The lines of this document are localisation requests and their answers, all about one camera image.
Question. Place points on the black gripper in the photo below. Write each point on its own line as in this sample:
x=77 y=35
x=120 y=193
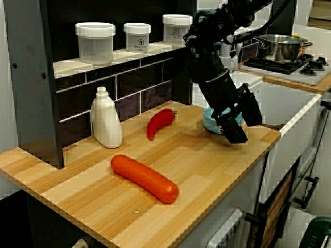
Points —
x=222 y=93

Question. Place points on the light blue bowl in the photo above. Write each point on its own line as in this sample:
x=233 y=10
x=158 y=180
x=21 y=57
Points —
x=209 y=121

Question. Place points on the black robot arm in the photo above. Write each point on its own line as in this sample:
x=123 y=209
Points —
x=207 y=59

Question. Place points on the white toy sink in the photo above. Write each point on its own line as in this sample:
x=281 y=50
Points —
x=284 y=103

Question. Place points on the black toy stove top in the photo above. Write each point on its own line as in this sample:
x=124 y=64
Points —
x=279 y=67

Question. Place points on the grey kitchen faucet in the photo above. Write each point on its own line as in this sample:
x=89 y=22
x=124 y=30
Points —
x=227 y=55

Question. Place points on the black stove knob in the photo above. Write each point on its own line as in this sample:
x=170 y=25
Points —
x=320 y=64
x=308 y=70

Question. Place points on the steel cooking pot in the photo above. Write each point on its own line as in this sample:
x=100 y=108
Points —
x=282 y=47

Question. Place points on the red chili pepper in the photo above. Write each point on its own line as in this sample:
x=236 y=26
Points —
x=160 y=121

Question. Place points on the black upright rod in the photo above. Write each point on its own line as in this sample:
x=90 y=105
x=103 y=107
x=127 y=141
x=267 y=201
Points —
x=325 y=104

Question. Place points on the brown oven door panel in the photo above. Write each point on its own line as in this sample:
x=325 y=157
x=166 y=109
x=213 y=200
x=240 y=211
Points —
x=279 y=204

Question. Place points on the tall clear jar white lid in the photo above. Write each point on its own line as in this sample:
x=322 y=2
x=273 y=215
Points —
x=174 y=29

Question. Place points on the white dishwasher front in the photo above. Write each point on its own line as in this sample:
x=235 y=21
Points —
x=225 y=232

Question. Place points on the teal plastic bin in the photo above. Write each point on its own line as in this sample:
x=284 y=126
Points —
x=204 y=13

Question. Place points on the orange sausage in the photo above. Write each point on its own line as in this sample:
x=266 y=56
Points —
x=144 y=178

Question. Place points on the small clear jar white lid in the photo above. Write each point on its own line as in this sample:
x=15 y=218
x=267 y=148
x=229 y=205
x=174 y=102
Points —
x=137 y=37

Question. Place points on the white detergent bottle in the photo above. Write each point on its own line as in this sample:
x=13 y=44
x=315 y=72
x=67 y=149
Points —
x=106 y=124

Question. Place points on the wide clear jar white lid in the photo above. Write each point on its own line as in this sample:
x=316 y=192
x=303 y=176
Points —
x=95 y=44

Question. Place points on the dark grey shelf unit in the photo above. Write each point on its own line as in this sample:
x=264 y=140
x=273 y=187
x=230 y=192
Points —
x=33 y=90

